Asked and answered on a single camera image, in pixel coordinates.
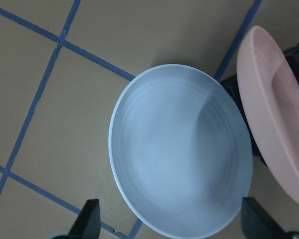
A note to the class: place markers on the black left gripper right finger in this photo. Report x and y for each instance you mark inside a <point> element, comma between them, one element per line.
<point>256,223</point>

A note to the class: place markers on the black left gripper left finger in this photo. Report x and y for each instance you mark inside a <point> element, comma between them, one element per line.
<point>88,223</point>

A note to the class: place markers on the blue plate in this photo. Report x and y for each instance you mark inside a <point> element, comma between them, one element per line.
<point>180,152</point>

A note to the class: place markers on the pink plate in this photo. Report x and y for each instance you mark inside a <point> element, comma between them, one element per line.
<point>270,97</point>

